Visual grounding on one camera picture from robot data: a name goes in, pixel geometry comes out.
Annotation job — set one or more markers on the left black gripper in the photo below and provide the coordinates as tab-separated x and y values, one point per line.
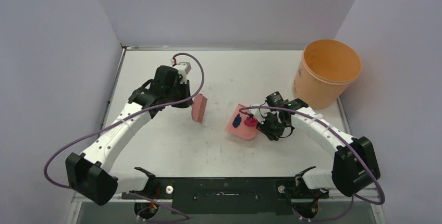
185	87

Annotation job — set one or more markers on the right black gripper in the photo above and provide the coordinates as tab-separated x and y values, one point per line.
266	125

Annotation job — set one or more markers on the magenta paper scrap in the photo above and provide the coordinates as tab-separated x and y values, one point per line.
251	122

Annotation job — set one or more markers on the pink hand brush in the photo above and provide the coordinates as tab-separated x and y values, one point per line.
198	108

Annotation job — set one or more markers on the pink plastic dustpan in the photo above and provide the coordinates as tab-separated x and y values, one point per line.
244	132

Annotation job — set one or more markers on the dark blue paper scrap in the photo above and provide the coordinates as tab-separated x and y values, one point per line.
237	121

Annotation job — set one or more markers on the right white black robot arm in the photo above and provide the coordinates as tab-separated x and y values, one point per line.
354	161

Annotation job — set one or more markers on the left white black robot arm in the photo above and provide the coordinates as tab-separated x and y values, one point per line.
89	172

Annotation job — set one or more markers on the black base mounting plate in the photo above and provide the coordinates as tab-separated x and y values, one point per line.
240	195

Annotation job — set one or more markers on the orange plastic bucket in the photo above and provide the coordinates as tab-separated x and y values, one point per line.
326	69

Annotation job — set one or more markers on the silver base bolt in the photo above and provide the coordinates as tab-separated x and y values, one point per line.
169	189

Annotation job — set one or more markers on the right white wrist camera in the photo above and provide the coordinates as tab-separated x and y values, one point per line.
258	113

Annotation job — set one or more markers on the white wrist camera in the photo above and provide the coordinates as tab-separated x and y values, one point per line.
258	113
183	69

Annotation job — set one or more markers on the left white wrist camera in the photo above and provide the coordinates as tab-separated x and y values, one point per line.
183	69

